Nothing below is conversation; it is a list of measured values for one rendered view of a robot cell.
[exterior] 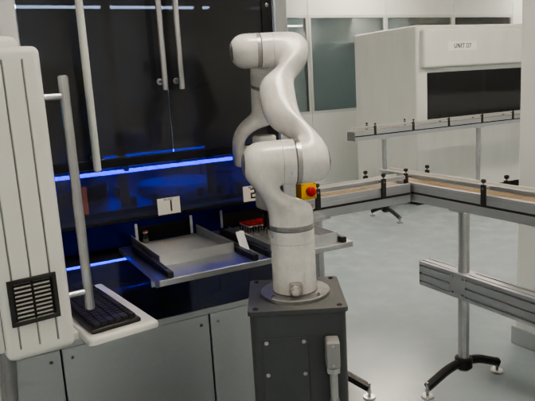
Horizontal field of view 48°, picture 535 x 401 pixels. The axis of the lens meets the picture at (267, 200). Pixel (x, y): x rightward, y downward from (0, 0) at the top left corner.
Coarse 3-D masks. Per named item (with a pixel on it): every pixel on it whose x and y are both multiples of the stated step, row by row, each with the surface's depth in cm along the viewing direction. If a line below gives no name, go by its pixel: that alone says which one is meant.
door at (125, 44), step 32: (32, 0) 189; (64, 0) 193; (96, 0) 198; (128, 0) 203; (32, 32) 190; (64, 32) 195; (96, 32) 199; (128, 32) 204; (64, 64) 196; (96, 64) 201; (128, 64) 206; (160, 64) 211; (96, 96) 202; (128, 96) 207; (160, 96) 212; (128, 128) 209; (160, 128) 214; (64, 160) 200
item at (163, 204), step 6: (162, 198) 217; (168, 198) 218; (174, 198) 219; (162, 204) 217; (168, 204) 218; (174, 204) 219; (162, 210) 217; (168, 210) 218; (174, 210) 220; (180, 210) 221
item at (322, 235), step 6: (228, 228) 226; (234, 228) 223; (318, 228) 218; (324, 228) 215; (246, 234) 213; (318, 234) 219; (324, 234) 216; (330, 234) 207; (336, 234) 208; (252, 240) 209; (258, 240) 205; (264, 240) 216; (270, 240) 216; (318, 240) 205; (324, 240) 206; (330, 240) 208; (336, 240) 209; (264, 246) 201; (270, 246) 198
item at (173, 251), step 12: (204, 228) 226; (132, 240) 220; (156, 240) 225; (168, 240) 224; (180, 240) 223; (192, 240) 222; (204, 240) 221; (216, 240) 217; (228, 240) 206; (156, 252) 209; (168, 252) 208; (180, 252) 195; (192, 252) 197; (204, 252) 199; (216, 252) 201; (228, 252) 203; (168, 264) 194
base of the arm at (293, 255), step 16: (272, 240) 161; (288, 240) 158; (304, 240) 159; (272, 256) 163; (288, 256) 159; (304, 256) 160; (272, 272) 165; (288, 272) 160; (304, 272) 160; (272, 288) 169; (288, 288) 161; (304, 288) 161; (320, 288) 166; (288, 304) 158
